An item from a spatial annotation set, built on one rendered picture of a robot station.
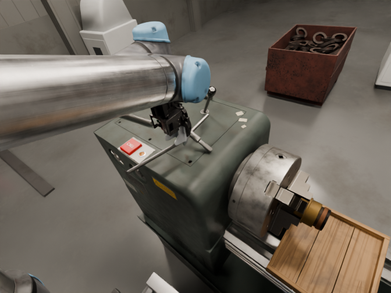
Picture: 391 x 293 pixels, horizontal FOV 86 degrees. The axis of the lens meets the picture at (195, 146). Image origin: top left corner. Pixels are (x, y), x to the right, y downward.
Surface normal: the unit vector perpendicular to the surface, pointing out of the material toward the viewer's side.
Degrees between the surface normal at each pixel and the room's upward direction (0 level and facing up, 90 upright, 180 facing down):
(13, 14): 90
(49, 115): 97
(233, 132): 0
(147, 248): 0
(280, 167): 2
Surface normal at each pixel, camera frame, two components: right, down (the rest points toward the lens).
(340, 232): -0.14, -0.71
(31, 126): 0.77, 0.59
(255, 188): -0.50, -0.20
